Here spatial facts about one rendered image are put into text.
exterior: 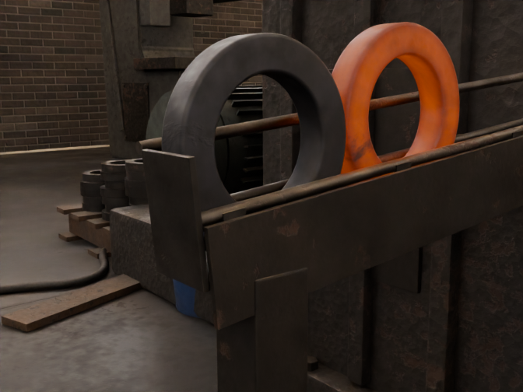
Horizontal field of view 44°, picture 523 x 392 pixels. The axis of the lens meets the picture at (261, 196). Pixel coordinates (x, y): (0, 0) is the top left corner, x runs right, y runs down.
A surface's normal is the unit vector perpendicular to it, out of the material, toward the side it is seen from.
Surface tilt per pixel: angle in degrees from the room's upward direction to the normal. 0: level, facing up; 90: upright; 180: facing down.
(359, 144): 90
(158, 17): 90
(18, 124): 90
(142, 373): 0
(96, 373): 0
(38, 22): 90
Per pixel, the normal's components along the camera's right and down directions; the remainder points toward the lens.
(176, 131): -0.77, -0.07
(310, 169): -0.67, -0.40
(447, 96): 0.63, 0.14
